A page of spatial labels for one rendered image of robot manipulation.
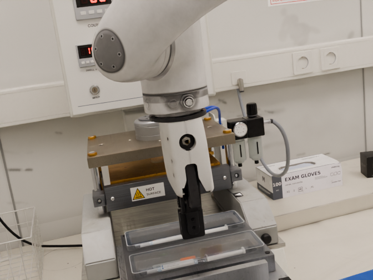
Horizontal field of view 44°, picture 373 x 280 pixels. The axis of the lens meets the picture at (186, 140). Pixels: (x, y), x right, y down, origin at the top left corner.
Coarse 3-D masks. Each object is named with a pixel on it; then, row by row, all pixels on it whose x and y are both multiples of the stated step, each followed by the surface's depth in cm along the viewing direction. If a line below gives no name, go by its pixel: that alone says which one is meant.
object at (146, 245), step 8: (160, 224) 74; (232, 224) 71; (240, 224) 71; (208, 232) 70; (216, 232) 70; (160, 240) 69; (168, 240) 69; (176, 240) 69; (128, 248) 68; (136, 248) 68
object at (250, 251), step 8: (200, 240) 67; (160, 248) 66; (248, 248) 63; (256, 248) 63; (264, 248) 63; (216, 256) 62; (224, 256) 62; (232, 256) 62; (240, 256) 63; (176, 264) 63; (184, 264) 61; (192, 264) 61; (200, 264) 62; (144, 272) 60; (152, 272) 60; (160, 272) 61
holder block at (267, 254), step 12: (240, 216) 76; (240, 228) 71; (192, 240) 69; (132, 252) 68; (264, 252) 63; (204, 264) 62; (216, 264) 61; (228, 264) 61; (156, 276) 60; (168, 276) 60; (180, 276) 60
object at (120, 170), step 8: (144, 160) 93; (152, 160) 90; (160, 160) 90; (216, 160) 87; (112, 168) 90; (120, 168) 89; (128, 168) 89; (136, 168) 88; (144, 168) 87; (152, 168) 87; (160, 168) 86; (112, 176) 85; (120, 176) 84; (128, 176) 84; (136, 176) 83; (144, 176) 83; (152, 176) 83
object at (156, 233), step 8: (208, 216) 75; (216, 216) 75; (224, 216) 74; (232, 216) 74; (168, 224) 74; (176, 224) 74; (208, 224) 72; (216, 224) 72; (224, 224) 71; (128, 232) 73; (136, 232) 72; (144, 232) 72; (152, 232) 72; (160, 232) 71; (168, 232) 71; (176, 232) 71; (128, 240) 70; (136, 240) 70; (144, 240) 69; (152, 240) 69
